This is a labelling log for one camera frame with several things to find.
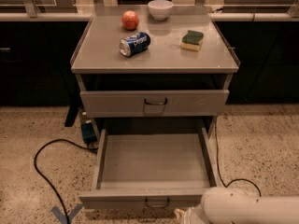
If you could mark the grey drawer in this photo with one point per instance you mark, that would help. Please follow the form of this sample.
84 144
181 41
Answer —
162 170
116 104

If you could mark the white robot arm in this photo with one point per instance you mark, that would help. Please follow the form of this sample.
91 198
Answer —
235 206

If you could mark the grey top drawer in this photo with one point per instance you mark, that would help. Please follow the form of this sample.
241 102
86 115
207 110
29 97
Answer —
116 104

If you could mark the grey drawer cabinet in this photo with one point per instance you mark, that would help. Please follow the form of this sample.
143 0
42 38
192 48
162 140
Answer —
164 65

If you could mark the blue pepsi can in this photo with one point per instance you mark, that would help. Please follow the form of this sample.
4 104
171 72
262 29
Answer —
134 44

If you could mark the blue power adapter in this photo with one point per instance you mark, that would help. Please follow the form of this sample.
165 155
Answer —
88 134

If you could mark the green yellow sponge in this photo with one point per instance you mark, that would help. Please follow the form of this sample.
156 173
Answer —
192 40

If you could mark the orange ball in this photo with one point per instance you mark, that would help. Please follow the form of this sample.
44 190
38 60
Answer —
130 20

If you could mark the white bowl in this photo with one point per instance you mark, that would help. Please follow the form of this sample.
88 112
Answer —
160 9

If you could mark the dark counter cabinets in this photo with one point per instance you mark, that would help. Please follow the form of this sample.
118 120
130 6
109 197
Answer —
36 61

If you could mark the blue tape cross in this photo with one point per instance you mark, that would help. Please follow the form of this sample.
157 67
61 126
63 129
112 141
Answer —
66 218

